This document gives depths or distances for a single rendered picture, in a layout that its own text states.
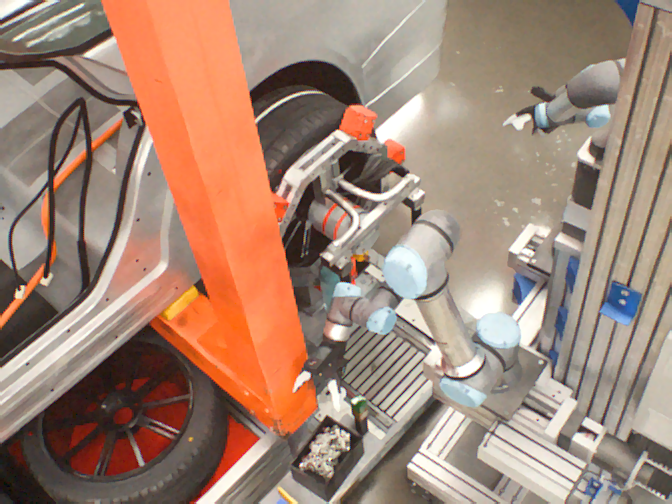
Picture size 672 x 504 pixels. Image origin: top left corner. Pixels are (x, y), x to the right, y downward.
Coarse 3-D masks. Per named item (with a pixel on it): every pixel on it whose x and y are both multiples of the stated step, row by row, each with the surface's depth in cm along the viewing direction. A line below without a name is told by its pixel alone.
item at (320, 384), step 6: (306, 342) 300; (312, 342) 300; (306, 348) 298; (312, 348) 298; (318, 378) 295; (330, 378) 306; (318, 384) 298; (324, 384) 302; (318, 390) 301; (318, 408) 319; (312, 414) 317; (306, 420) 316
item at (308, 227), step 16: (352, 160) 290; (352, 176) 298; (304, 192) 311; (336, 192) 292; (304, 208) 288; (288, 224) 307; (304, 224) 286; (288, 240) 283; (304, 240) 291; (320, 240) 301; (288, 256) 293; (304, 256) 295
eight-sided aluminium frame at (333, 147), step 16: (320, 144) 259; (336, 144) 259; (352, 144) 262; (368, 144) 269; (384, 144) 278; (304, 160) 256; (320, 160) 255; (288, 176) 253; (304, 176) 252; (288, 192) 257; (384, 192) 293; (288, 208) 254; (368, 208) 300; (304, 272) 289
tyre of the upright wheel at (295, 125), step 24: (264, 96) 267; (312, 96) 271; (264, 120) 261; (288, 120) 258; (312, 120) 258; (336, 120) 264; (264, 144) 255; (288, 144) 253; (312, 144) 261; (312, 264) 299
